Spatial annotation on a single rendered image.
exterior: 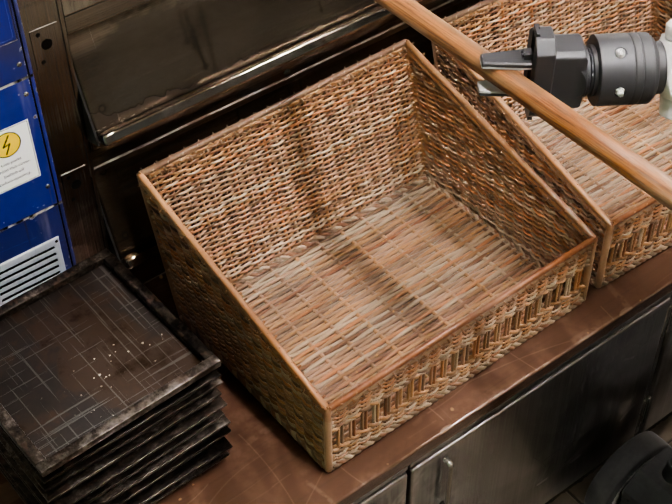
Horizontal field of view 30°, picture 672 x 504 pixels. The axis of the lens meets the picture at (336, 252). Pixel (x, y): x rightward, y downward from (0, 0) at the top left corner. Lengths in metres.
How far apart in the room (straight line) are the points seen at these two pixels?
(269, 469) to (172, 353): 0.26
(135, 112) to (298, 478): 0.59
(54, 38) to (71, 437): 0.54
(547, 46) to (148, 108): 0.66
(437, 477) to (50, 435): 0.66
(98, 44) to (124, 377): 0.48
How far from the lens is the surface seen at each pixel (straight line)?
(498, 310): 1.93
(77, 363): 1.76
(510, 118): 2.14
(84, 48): 1.85
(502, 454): 2.16
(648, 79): 1.56
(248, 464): 1.90
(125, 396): 1.71
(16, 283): 1.96
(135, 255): 2.04
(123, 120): 1.89
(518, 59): 1.55
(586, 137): 1.47
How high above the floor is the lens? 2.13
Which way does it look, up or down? 46 degrees down
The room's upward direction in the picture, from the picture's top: 1 degrees counter-clockwise
